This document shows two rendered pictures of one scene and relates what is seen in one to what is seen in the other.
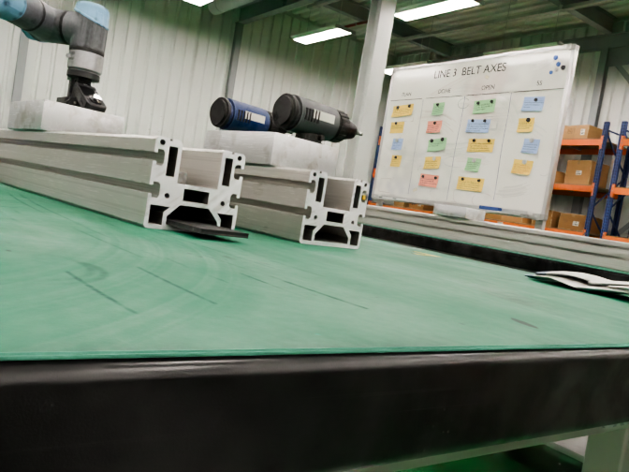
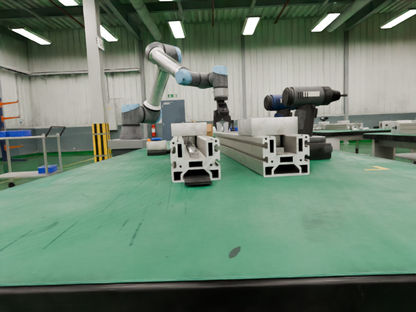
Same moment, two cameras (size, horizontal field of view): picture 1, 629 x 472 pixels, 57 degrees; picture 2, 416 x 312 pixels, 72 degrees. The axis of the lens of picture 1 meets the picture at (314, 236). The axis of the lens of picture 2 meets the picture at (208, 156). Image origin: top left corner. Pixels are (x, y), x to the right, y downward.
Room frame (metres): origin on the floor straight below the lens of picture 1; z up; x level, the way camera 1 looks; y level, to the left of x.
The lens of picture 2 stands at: (0.12, -0.25, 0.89)
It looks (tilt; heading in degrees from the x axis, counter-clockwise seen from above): 6 degrees down; 37
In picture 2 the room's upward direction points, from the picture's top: 2 degrees counter-clockwise
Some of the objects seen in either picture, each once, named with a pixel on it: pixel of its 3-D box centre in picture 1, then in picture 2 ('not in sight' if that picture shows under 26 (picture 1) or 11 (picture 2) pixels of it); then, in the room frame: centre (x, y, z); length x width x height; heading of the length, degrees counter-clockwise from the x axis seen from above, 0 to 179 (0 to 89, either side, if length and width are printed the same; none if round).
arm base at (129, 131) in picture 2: not in sight; (131, 131); (1.33, 1.28, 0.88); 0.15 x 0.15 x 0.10
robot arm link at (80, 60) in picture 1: (83, 64); (220, 93); (1.34, 0.58, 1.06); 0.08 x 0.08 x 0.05
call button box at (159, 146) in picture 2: not in sight; (159, 147); (0.99, 0.67, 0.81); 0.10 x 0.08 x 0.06; 132
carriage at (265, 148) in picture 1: (267, 163); (264, 131); (0.81, 0.08, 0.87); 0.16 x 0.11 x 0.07; 42
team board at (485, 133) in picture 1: (449, 204); not in sight; (3.96, -0.86, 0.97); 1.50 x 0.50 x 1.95; 36
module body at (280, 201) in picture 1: (173, 184); (244, 145); (0.99, 0.25, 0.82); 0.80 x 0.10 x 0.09; 42
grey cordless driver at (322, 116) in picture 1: (316, 168); (316, 122); (1.03, 0.01, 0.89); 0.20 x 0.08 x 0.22; 134
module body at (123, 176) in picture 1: (58, 165); (189, 147); (0.86, 0.39, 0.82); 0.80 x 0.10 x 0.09; 42
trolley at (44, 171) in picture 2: not in sight; (29, 158); (2.09, 4.87, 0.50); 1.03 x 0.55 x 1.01; 131
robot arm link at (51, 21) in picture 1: (45, 22); (203, 80); (1.35, 0.68, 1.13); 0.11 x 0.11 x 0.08; 80
